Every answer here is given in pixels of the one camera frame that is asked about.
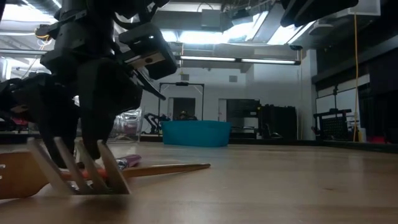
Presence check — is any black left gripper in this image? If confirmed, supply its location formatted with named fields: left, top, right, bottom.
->
left=39, top=46, right=144, bottom=169

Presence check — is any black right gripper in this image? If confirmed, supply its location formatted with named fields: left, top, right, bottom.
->
left=280, top=0, right=360, bottom=28

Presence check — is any orange-handled silver fork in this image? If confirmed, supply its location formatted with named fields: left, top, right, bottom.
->
left=60, top=169, right=109, bottom=182

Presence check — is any gold fork tines foreground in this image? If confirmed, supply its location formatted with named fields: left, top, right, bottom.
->
left=26, top=138, right=143, bottom=196

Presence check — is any white ceiling unit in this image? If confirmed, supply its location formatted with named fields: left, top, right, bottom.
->
left=357, top=0, right=382, bottom=18

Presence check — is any grey ceiling box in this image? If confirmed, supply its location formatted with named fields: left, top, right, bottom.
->
left=200, top=8, right=224, bottom=30

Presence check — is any hanging linear ceiling light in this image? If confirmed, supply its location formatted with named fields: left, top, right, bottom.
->
left=0, top=48, right=302, bottom=66

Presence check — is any whiteboard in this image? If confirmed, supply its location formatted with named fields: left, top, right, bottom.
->
left=315, top=86, right=361, bottom=125

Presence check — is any person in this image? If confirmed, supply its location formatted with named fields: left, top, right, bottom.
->
left=176, top=110, right=199, bottom=121

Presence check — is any dark door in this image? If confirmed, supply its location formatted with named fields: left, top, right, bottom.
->
left=172, top=97, right=197, bottom=121

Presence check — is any black cabinet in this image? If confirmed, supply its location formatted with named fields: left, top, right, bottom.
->
left=259, top=105, right=299, bottom=140

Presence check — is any black shelving unit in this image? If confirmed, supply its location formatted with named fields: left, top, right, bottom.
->
left=225, top=98, right=261, bottom=139

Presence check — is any teal plastic bin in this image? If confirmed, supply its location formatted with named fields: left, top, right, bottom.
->
left=160, top=120, right=233, bottom=148

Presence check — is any red box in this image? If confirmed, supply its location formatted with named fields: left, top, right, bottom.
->
left=366, top=136, right=389, bottom=145

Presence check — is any large silver ceiling duct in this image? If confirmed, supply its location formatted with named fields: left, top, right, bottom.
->
left=222, top=0, right=320, bottom=47

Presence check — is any black ceiling cable reel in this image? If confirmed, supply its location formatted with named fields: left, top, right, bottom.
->
left=34, top=24, right=57, bottom=43

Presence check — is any black gantry frame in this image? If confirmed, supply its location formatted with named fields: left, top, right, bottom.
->
left=158, top=82, right=205, bottom=121

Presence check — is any black wire rack cart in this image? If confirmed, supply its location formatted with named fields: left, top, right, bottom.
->
left=312, top=108, right=353, bottom=141

